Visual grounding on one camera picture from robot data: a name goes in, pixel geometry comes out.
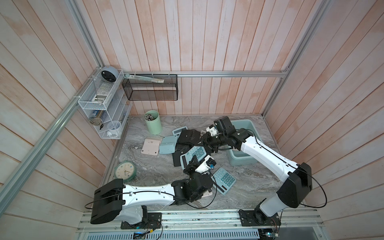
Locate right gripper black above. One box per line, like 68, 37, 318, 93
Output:
194, 132, 228, 154

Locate teal calculator face down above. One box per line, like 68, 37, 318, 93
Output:
180, 146, 207, 169

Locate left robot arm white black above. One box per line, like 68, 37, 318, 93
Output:
90, 155, 217, 225

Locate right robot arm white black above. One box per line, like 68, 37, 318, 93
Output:
200, 116, 312, 226

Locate teal plastic storage box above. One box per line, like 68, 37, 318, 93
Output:
226, 119, 263, 167

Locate teal calculator face up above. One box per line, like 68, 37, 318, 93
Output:
211, 168, 236, 195

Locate black calculator top of pile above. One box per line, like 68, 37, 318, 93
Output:
178, 130, 201, 146

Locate black calculator face down left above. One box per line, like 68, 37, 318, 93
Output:
172, 143, 191, 167

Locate teal calculator tilted in pile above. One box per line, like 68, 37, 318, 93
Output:
159, 135, 179, 155

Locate teal calculator back of pile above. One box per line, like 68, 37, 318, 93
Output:
172, 126, 188, 136

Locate pale pink calculator back left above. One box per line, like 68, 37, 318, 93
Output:
141, 138, 162, 156

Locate green round desk clock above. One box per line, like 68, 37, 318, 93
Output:
114, 161, 137, 184

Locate mint green pen cup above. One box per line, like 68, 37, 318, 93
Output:
144, 110, 163, 135

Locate pens in cup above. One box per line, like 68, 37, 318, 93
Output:
145, 113, 155, 121

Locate ruler on black basket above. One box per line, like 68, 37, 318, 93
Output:
125, 74, 165, 84

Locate white mug on shelf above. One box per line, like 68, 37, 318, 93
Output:
107, 121, 122, 138

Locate grey round alarm clock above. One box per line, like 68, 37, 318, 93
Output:
101, 66, 119, 83

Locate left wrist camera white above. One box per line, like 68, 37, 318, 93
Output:
195, 155, 217, 174

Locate aluminium front rail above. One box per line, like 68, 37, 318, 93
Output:
77, 207, 325, 233

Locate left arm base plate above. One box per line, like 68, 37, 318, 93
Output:
121, 212, 162, 230

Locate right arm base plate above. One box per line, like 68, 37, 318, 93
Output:
238, 210, 281, 227

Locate black wire mesh basket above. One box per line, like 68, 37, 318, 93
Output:
122, 74, 179, 101

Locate white wire mesh shelf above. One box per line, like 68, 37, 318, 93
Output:
78, 68, 133, 140

